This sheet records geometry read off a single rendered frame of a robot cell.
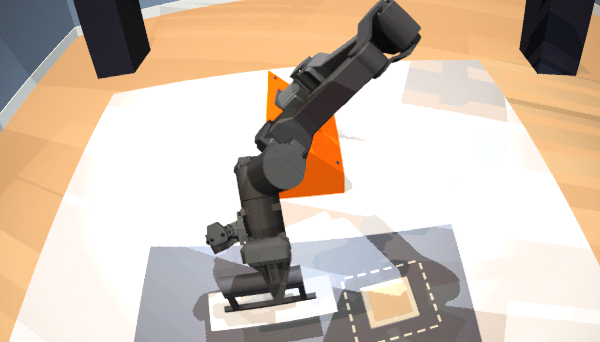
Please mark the white square tile with grey-blue centre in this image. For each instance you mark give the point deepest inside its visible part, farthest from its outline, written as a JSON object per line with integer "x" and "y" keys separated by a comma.
{"x": 389, "y": 302}

